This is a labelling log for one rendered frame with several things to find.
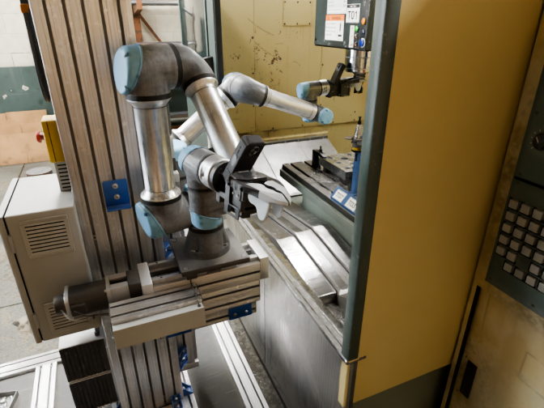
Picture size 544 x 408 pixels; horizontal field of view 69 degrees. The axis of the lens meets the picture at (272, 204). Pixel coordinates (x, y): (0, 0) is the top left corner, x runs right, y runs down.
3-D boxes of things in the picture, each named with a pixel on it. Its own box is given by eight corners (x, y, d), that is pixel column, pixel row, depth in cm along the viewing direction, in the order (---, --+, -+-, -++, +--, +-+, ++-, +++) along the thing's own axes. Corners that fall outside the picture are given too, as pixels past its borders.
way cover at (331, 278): (318, 316, 165) (320, 285, 158) (245, 223, 240) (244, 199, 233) (378, 299, 175) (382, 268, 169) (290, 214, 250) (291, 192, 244)
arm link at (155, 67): (197, 233, 123) (180, 43, 100) (151, 248, 114) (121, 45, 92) (180, 219, 131) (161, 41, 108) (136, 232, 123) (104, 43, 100)
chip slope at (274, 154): (256, 215, 250) (256, 176, 239) (225, 180, 306) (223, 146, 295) (373, 193, 282) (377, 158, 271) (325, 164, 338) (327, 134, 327)
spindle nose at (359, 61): (382, 72, 199) (385, 46, 194) (358, 74, 192) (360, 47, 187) (361, 69, 211) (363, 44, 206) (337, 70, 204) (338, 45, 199)
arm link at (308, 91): (295, 99, 198) (295, 81, 194) (315, 96, 202) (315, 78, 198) (303, 101, 191) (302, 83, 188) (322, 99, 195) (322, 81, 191)
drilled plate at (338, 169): (345, 180, 218) (346, 172, 216) (319, 163, 242) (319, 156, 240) (379, 174, 226) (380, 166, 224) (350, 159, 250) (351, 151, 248)
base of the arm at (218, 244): (190, 264, 126) (188, 236, 122) (180, 241, 138) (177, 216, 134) (235, 253, 131) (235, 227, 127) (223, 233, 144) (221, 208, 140)
